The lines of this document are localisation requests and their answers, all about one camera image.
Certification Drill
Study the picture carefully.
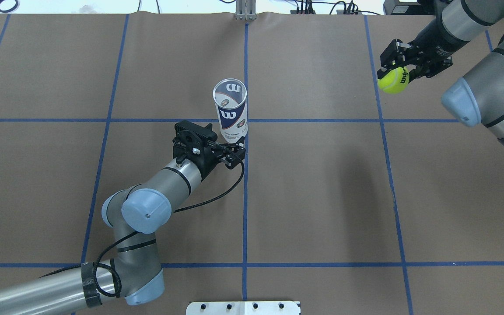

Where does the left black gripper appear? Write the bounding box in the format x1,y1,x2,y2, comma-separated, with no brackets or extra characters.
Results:
172,139,246,180

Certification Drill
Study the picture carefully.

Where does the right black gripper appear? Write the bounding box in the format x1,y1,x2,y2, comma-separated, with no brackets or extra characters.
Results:
377,37,454,83

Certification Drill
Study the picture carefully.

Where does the yellow Wilson tennis ball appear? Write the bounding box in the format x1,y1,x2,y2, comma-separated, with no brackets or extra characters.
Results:
377,66,410,95

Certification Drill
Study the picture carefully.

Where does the clear tennis ball can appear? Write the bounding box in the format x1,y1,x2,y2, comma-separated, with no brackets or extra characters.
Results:
213,78,249,144

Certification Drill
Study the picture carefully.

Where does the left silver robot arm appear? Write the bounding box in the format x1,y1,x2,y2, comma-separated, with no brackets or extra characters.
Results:
0,138,246,315

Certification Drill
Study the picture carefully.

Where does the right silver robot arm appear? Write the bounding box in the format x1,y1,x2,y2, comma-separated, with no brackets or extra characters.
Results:
376,0,504,147

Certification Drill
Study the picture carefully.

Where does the black box with label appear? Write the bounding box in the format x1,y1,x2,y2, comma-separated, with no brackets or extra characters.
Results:
382,0,434,15

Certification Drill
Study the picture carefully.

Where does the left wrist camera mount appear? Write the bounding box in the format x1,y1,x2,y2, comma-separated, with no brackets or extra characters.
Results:
173,120,218,154

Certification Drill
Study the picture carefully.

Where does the aluminium frame post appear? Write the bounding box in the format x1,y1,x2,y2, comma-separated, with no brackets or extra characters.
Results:
234,0,257,21

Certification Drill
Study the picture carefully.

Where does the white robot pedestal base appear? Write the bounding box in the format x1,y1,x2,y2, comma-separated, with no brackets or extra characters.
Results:
185,301,302,315

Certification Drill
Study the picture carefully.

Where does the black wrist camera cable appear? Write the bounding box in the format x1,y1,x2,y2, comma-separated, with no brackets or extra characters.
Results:
38,160,246,298

